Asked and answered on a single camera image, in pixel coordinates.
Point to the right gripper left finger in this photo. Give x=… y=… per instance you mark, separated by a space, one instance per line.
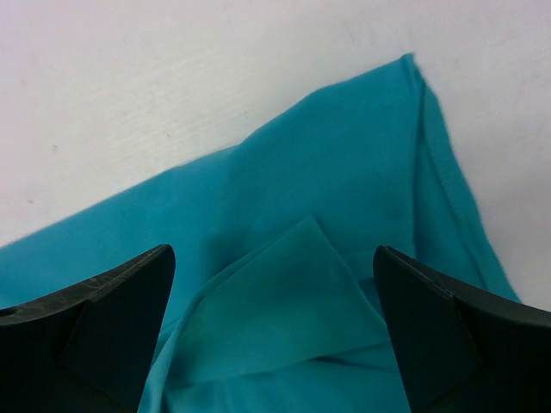
x=87 y=347

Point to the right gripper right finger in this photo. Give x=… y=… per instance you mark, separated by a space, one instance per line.
x=458 y=347

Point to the teal polo shirt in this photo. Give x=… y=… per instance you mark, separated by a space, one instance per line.
x=273 y=306

